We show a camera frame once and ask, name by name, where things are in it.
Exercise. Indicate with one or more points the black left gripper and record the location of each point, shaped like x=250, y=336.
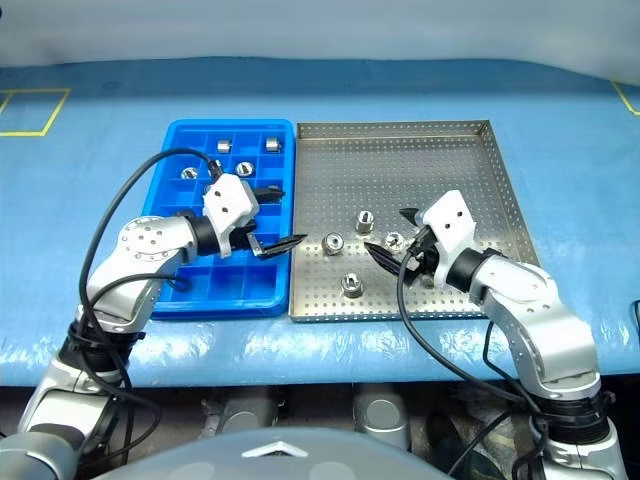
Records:
x=245, y=237

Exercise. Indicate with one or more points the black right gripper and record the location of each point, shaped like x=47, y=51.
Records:
x=420, y=260

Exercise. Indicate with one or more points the metal nut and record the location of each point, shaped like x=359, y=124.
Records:
x=365, y=221
x=189, y=173
x=333, y=242
x=244, y=169
x=392, y=241
x=351, y=285

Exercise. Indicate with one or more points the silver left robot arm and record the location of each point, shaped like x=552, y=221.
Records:
x=145, y=245

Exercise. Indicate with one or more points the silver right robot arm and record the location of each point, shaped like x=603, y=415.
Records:
x=540, y=320

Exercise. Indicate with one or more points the silver metal cylindrical bushing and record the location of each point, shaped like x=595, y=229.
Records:
x=222, y=146
x=273, y=144

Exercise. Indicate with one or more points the blue compartment tray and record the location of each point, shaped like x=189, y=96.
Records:
x=225, y=282

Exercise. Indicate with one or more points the metal nut in tray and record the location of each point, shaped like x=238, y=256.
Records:
x=244, y=169
x=189, y=173

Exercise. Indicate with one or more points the perforated metal tray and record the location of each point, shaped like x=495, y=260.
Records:
x=400, y=165

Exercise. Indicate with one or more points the grey rounded shape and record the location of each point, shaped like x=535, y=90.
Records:
x=381, y=415
x=247, y=407

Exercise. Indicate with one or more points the grey robot torso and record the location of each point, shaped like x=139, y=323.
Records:
x=275, y=465

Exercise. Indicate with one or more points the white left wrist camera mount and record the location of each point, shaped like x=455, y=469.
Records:
x=225, y=200

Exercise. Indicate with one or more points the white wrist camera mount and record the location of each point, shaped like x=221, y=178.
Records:
x=225, y=200
x=450, y=220

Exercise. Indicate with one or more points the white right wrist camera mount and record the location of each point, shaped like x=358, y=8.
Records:
x=450, y=220

